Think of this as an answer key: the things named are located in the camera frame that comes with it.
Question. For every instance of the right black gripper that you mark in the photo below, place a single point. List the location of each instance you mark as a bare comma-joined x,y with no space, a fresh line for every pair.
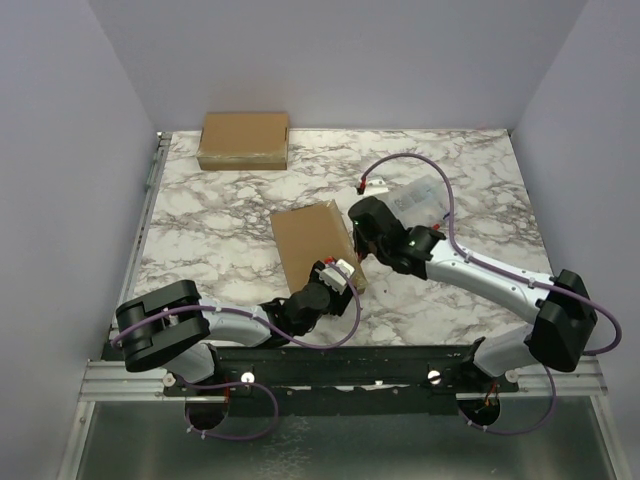
361,236

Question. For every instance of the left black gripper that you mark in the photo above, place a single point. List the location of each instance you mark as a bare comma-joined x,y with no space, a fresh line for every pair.
338,301

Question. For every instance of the brown cardboard express box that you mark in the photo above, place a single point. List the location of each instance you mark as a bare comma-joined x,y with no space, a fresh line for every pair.
313,233

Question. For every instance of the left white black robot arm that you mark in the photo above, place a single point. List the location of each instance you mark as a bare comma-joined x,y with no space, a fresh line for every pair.
167,328

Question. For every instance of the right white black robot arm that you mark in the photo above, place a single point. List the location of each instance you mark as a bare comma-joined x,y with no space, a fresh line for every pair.
558,321

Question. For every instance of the taped brown cardboard box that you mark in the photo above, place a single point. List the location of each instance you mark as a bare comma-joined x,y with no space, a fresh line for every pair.
244,141

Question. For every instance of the clear plastic container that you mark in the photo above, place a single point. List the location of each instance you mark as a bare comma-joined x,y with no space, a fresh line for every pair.
423,202

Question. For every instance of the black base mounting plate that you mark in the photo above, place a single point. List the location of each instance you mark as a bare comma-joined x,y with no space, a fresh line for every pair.
347,381

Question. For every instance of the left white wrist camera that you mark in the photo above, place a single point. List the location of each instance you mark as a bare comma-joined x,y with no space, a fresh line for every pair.
338,276

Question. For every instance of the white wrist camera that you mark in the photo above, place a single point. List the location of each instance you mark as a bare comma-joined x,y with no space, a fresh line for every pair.
372,186
338,276

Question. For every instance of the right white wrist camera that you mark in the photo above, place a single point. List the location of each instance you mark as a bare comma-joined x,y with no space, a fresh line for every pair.
372,186

